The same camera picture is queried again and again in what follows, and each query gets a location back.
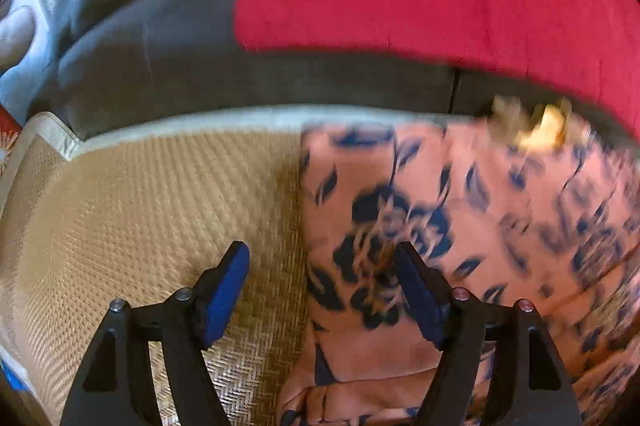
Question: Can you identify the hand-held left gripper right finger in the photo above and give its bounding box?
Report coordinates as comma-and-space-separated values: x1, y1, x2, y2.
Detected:
395, 242, 583, 426

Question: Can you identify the white printed cloth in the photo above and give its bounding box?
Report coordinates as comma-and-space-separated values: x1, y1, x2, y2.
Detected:
0, 0, 71, 121

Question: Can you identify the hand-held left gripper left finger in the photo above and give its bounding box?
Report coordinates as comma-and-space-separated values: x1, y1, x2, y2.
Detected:
60, 241, 251, 426

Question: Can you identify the pink floral printed garment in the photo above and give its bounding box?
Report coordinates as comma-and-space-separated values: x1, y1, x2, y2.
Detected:
275, 98, 640, 426

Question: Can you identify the woven straw mat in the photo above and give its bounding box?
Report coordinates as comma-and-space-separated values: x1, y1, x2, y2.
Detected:
0, 106, 451, 426

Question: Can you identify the blue item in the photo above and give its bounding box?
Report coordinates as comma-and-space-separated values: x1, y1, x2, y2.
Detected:
0, 356, 31, 399

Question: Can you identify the red patterned item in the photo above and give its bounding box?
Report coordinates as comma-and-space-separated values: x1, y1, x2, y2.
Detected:
0, 106, 23, 179

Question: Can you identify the dark grey leather sofa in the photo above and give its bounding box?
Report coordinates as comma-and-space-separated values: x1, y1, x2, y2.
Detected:
52, 0, 640, 147

